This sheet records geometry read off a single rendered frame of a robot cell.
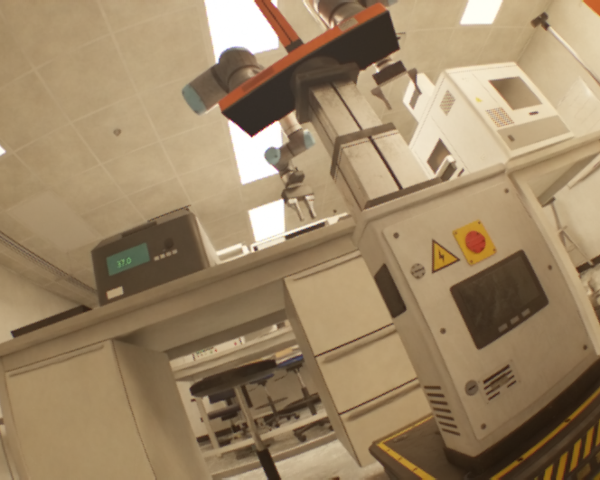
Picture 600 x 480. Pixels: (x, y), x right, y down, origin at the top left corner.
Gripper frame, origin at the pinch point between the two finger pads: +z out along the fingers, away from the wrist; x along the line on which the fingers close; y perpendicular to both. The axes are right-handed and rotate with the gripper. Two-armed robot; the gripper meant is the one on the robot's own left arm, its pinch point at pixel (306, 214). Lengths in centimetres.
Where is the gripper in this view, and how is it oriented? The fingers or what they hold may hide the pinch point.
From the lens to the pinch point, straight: 146.8
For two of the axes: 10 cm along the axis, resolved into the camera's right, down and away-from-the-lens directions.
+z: 3.7, 8.6, -3.5
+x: -8.9, 2.1, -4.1
